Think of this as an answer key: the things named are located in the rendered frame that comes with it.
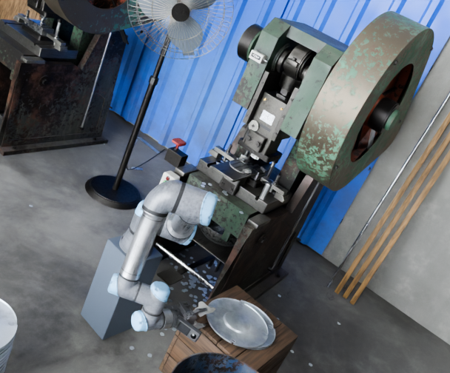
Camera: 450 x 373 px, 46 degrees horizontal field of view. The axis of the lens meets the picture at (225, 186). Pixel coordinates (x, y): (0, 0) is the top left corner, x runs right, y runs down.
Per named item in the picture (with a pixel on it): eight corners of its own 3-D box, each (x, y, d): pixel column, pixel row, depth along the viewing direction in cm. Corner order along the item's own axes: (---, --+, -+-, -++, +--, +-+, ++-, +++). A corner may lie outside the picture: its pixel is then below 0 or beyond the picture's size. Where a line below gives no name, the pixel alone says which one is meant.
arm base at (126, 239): (133, 261, 221) (140, 243, 217) (112, 240, 229) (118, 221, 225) (158, 254, 233) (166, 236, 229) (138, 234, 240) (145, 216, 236)
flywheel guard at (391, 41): (309, 208, 220) (411, 21, 187) (255, 172, 231) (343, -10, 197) (377, 171, 306) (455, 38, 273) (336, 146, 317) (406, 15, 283)
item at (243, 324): (264, 358, 214) (265, 357, 214) (200, 329, 214) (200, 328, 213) (269, 315, 241) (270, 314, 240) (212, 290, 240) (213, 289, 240)
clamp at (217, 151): (232, 168, 281) (239, 152, 277) (208, 152, 288) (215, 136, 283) (237, 166, 287) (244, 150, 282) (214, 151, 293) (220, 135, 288)
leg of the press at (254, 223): (211, 333, 271) (286, 189, 234) (195, 319, 275) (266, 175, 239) (286, 276, 348) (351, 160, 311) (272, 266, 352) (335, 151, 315)
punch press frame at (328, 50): (214, 292, 274) (333, 52, 219) (155, 246, 290) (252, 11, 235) (279, 250, 341) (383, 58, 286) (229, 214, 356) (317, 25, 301)
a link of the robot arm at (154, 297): (141, 284, 189) (132, 309, 192) (171, 294, 190) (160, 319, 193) (144, 274, 196) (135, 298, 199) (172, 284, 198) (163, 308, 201)
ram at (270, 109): (260, 156, 260) (286, 103, 248) (237, 141, 265) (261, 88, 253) (276, 152, 274) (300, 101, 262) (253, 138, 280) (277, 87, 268)
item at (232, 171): (223, 203, 256) (234, 179, 250) (202, 187, 261) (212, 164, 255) (248, 193, 276) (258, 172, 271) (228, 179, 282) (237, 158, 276)
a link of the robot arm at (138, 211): (132, 217, 232) (142, 192, 226) (160, 228, 233) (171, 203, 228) (126, 231, 221) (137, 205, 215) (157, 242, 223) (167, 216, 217)
